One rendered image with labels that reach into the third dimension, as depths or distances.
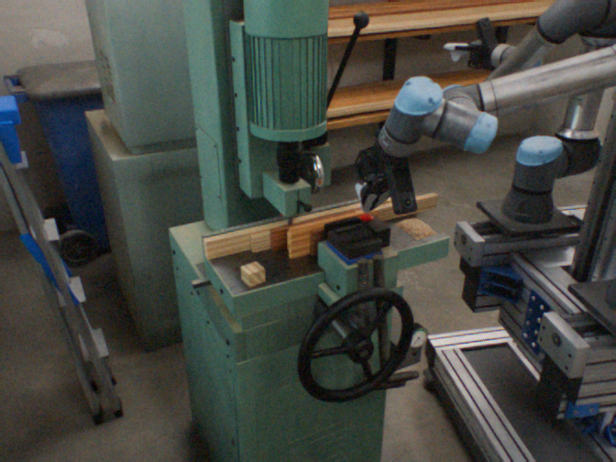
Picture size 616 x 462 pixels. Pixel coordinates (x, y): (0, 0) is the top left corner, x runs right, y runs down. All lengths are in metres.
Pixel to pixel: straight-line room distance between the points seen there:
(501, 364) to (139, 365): 1.43
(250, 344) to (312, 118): 0.53
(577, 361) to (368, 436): 0.65
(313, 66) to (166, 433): 1.48
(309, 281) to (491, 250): 0.70
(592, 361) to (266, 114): 0.93
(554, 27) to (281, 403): 1.21
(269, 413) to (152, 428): 0.82
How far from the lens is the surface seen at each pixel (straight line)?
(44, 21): 3.51
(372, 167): 1.22
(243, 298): 1.29
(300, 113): 1.26
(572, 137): 1.89
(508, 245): 1.87
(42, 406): 2.50
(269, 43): 1.23
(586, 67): 1.26
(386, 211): 1.58
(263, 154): 1.44
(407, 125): 1.10
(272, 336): 1.38
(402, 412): 2.30
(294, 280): 1.32
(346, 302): 1.17
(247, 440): 1.57
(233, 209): 1.58
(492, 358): 2.27
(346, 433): 1.74
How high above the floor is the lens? 1.62
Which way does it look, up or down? 28 degrees down
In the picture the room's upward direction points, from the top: straight up
